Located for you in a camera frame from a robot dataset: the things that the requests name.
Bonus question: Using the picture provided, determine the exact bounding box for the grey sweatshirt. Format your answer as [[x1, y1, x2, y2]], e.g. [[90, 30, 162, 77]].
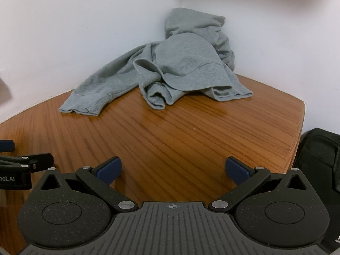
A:
[[58, 7, 253, 117]]

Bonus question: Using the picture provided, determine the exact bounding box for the black bag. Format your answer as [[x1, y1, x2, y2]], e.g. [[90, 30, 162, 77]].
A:
[[291, 128, 340, 253]]

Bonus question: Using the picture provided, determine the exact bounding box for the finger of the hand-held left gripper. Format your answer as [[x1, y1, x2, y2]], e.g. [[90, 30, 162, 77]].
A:
[[0, 139, 15, 153], [0, 153, 54, 175]]

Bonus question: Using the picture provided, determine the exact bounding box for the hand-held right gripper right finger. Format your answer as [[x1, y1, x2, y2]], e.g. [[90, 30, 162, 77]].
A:
[[208, 157, 308, 213]]

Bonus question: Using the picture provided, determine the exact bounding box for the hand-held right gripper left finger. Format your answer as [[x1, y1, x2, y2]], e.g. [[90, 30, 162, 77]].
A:
[[40, 156, 139, 213]]

